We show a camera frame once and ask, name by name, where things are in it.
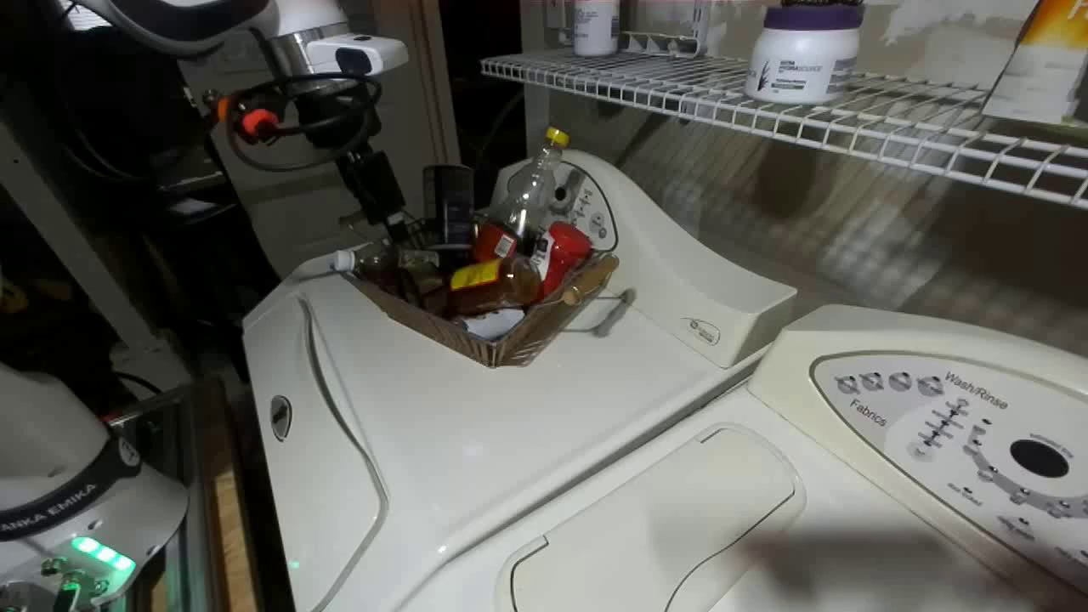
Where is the brown wire basket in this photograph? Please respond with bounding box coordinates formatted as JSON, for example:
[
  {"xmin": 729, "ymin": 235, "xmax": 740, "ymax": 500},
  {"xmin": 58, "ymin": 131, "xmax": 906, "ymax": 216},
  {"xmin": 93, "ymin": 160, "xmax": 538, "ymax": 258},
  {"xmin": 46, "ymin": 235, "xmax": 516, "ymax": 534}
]
[{"xmin": 346, "ymin": 216, "xmax": 638, "ymax": 371}]

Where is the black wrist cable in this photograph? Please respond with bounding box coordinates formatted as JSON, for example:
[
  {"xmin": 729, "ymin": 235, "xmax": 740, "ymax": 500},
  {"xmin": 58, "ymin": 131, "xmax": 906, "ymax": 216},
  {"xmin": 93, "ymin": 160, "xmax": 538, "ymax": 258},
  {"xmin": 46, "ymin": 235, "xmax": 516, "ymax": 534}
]
[{"xmin": 214, "ymin": 72, "xmax": 389, "ymax": 177}]

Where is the white spray can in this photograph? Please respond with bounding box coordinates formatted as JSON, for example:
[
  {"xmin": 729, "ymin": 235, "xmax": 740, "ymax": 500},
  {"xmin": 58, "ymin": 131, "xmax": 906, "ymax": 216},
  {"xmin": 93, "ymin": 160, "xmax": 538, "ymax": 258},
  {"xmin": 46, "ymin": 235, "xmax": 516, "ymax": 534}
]
[{"xmin": 569, "ymin": 0, "xmax": 624, "ymax": 62}]

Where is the wooden board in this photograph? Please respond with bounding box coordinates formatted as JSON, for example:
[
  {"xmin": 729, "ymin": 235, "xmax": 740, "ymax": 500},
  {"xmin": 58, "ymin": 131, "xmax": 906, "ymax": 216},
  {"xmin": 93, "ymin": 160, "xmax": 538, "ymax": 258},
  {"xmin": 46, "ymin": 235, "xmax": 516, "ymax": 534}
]
[{"xmin": 206, "ymin": 377, "xmax": 262, "ymax": 612}]

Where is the black rectangular container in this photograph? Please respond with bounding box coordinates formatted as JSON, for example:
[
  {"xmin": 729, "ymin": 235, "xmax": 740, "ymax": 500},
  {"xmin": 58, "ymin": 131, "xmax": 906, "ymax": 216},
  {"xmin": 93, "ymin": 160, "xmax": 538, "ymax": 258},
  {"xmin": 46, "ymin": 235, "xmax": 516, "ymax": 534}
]
[{"xmin": 422, "ymin": 164, "xmax": 479, "ymax": 247}]

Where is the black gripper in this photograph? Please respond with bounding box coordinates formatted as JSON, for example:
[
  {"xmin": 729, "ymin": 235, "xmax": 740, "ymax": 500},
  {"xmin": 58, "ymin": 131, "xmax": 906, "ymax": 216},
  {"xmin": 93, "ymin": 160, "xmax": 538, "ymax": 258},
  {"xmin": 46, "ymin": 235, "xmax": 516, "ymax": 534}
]
[{"xmin": 333, "ymin": 141, "xmax": 422, "ymax": 260}]

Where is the blue white can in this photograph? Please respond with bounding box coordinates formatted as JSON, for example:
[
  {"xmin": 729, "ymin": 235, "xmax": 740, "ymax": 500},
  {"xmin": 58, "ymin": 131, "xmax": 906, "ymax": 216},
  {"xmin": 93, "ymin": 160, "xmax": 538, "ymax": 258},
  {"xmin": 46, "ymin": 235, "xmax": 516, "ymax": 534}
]
[{"xmin": 459, "ymin": 307, "xmax": 529, "ymax": 344}]

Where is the orange cardboard box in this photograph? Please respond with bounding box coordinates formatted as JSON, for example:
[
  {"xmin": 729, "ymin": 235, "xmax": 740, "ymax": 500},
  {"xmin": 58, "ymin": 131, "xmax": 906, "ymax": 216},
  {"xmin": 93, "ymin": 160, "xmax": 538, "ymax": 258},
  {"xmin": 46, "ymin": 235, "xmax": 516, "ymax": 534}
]
[{"xmin": 978, "ymin": 0, "xmax": 1088, "ymax": 128}]

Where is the red lid white container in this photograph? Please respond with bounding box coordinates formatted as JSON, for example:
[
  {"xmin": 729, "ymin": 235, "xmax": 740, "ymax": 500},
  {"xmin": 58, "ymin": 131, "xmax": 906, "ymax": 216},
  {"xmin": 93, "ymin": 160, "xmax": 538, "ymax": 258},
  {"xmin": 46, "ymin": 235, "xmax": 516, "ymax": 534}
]
[{"xmin": 541, "ymin": 219, "xmax": 598, "ymax": 303}]

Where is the clear bottle with black contents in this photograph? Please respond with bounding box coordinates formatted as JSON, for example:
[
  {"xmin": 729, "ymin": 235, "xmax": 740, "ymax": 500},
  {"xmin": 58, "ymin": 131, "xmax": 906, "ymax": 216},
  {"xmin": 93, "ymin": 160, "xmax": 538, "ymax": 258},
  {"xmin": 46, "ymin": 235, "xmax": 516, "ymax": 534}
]
[{"xmin": 494, "ymin": 125, "xmax": 584, "ymax": 251}]

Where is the orange cable connector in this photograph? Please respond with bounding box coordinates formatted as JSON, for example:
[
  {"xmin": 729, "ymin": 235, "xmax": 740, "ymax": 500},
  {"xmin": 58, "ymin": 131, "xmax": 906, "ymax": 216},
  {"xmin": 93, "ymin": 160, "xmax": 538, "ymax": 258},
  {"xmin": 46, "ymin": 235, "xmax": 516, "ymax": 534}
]
[{"xmin": 230, "ymin": 100, "xmax": 287, "ymax": 145}]

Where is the white wire shelf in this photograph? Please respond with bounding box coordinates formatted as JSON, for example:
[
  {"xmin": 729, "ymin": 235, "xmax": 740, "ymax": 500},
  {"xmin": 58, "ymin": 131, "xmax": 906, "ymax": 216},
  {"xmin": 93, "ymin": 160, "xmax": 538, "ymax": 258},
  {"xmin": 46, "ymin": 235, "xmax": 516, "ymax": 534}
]
[{"xmin": 476, "ymin": 48, "xmax": 1088, "ymax": 214}]

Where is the amber bottle with yellow label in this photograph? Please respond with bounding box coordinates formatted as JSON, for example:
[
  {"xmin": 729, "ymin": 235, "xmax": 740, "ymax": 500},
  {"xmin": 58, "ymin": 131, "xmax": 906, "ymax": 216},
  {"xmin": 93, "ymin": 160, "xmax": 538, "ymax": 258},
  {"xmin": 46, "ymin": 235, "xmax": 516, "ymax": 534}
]
[{"xmin": 444, "ymin": 255, "xmax": 549, "ymax": 319}]

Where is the cream white laundry machine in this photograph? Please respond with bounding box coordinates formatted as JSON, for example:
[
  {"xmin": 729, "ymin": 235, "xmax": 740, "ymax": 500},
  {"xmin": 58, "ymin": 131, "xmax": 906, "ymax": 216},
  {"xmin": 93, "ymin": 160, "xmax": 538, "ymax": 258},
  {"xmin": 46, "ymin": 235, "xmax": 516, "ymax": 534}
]
[
  {"xmin": 401, "ymin": 303, "xmax": 1088, "ymax": 612},
  {"xmin": 238, "ymin": 145, "xmax": 802, "ymax": 612}
]

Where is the white jar purple lid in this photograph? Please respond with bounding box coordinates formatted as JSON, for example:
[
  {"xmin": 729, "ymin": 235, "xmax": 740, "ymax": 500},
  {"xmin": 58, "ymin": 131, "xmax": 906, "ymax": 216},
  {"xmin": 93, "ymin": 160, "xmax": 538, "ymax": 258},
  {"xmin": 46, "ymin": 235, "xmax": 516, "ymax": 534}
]
[{"xmin": 740, "ymin": 0, "xmax": 866, "ymax": 108}]

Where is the brown bottle with white cap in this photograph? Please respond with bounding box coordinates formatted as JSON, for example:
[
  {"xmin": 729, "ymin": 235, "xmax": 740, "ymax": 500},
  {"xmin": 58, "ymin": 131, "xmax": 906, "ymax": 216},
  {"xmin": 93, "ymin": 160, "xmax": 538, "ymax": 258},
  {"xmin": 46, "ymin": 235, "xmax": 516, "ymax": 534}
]
[{"xmin": 331, "ymin": 242, "xmax": 443, "ymax": 289}]

